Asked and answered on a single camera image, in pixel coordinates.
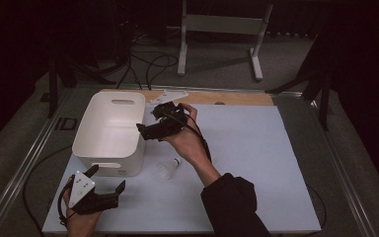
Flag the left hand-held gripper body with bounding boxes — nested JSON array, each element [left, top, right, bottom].
[[67, 170, 120, 216]]

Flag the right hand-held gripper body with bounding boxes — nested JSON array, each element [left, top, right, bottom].
[[157, 108, 190, 140]]

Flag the white plastic basket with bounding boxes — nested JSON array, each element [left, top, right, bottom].
[[71, 91, 147, 178]]

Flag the white shuttlecock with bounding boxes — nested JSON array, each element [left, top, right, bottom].
[[156, 157, 182, 181]]

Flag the person's right hand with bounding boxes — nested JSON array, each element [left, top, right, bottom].
[[161, 103, 213, 168]]

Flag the person's left hand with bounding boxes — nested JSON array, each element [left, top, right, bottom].
[[62, 189, 103, 237]]

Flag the white table mat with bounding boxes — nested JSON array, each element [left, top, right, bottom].
[[41, 104, 323, 235]]

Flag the white metal stand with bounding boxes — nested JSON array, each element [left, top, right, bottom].
[[177, 0, 274, 82]]

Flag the black stand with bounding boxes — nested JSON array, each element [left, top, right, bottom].
[[265, 33, 332, 131]]

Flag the white flat bracket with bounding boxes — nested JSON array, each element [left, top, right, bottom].
[[149, 89, 190, 106]]

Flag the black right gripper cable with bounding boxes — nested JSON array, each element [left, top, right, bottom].
[[162, 112, 213, 164]]

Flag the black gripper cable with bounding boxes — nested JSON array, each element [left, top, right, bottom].
[[56, 177, 76, 229], [162, 112, 213, 164]]

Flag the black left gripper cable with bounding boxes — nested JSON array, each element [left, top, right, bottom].
[[56, 177, 76, 229]]

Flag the black floor cable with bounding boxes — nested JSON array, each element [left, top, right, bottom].
[[22, 144, 73, 235], [145, 52, 181, 91]]

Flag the aluminium frame rail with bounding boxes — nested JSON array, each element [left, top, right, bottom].
[[0, 88, 77, 237], [304, 95, 376, 237], [75, 84, 304, 97]]

